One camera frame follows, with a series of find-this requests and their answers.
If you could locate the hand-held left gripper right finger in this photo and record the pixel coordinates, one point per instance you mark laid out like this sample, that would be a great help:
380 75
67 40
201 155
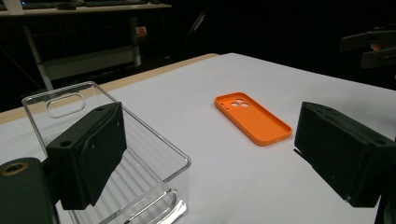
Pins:
345 155

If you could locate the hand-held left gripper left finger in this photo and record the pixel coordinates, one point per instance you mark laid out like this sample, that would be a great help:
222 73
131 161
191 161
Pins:
87 161

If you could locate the clear plastic tray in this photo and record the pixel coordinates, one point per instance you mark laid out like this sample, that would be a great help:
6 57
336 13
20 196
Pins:
155 174

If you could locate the orange phone case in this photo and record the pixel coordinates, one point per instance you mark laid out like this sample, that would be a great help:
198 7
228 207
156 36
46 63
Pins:
258 124

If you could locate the white table sheet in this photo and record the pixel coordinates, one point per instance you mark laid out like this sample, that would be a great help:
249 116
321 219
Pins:
218 186

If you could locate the red and white label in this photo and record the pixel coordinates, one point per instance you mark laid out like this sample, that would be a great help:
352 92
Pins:
141 31

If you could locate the desk with white legs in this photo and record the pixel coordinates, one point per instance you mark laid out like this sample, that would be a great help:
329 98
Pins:
93 9

